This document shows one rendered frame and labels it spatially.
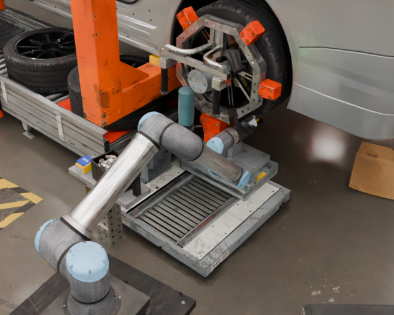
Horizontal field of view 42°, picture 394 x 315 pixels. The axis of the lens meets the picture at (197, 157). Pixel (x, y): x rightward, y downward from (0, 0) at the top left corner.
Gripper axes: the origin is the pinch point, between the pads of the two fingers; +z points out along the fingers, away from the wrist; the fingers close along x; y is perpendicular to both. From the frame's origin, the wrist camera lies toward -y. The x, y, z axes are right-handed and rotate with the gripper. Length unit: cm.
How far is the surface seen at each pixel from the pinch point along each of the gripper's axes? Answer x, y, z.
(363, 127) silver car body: 53, 29, 3
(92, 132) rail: -79, -40, -42
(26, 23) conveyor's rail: -209, -165, 39
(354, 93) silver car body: 58, 13, 2
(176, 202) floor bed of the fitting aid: -61, 21, -30
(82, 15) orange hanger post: -15, -86, -50
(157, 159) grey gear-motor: -55, -6, -29
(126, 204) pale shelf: -24, 2, -80
